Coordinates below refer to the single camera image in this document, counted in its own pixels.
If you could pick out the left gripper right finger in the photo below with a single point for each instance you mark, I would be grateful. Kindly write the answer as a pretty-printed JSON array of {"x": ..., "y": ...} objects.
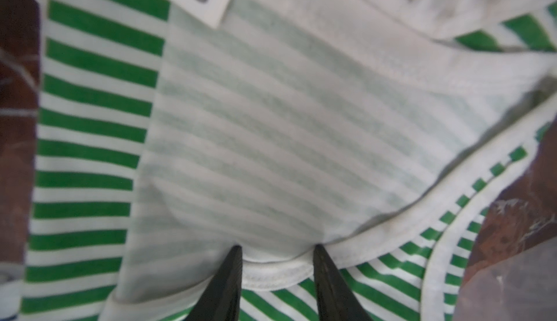
[{"x": 335, "y": 300}]

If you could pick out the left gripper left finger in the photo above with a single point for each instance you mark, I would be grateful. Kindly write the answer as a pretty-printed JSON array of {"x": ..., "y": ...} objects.
[{"x": 221, "y": 299}]

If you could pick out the clear vacuum bag blue zip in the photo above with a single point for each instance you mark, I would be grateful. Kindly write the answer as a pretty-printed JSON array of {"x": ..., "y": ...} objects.
[{"x": 520, "y": 288}]

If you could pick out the green white striped garment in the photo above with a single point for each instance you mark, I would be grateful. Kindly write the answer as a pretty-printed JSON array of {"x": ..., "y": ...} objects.
[{"x": 171, "y": 131}]

